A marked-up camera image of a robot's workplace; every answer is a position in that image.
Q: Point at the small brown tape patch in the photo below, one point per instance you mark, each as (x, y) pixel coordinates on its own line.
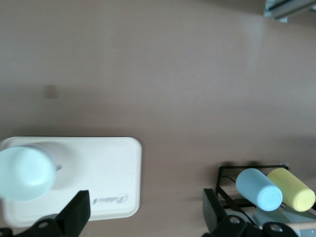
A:
(50, 91)

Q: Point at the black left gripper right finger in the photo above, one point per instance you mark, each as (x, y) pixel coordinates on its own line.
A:
(212, 209)

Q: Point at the metal frame corner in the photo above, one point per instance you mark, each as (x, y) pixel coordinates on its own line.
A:
(284, 11)

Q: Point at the light blue cup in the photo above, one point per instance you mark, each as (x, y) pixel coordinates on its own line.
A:
(256, 187)

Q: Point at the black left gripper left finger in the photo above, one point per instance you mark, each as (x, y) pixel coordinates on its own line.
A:
(74, 214)

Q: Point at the cream Rabbit tray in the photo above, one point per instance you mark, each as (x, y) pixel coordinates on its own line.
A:
(103, 168)

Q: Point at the yellow cup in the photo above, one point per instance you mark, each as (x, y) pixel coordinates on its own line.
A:
(291, 185)

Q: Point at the white bowl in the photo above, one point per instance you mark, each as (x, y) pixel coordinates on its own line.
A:
(24, 172)

